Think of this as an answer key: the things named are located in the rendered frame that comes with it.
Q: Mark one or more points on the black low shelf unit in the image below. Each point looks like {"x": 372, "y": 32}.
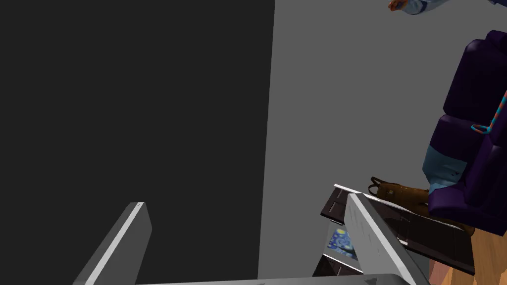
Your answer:
{"x": 431, "y": 237}

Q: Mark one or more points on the pale blue orange object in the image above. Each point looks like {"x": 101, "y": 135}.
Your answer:
{"x": 416, "y": 5}

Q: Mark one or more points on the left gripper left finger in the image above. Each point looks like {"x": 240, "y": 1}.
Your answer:
{"x": 119, "y": 245}

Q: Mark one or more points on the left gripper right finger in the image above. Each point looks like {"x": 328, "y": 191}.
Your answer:
{"x": 374, "y": 241}

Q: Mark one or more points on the brown leather bag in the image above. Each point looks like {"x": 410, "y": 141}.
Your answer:
{"x": 400, "y": 193}

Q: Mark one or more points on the dark purple armchair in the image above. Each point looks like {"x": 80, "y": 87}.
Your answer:
{"x": 471, "y": 118}

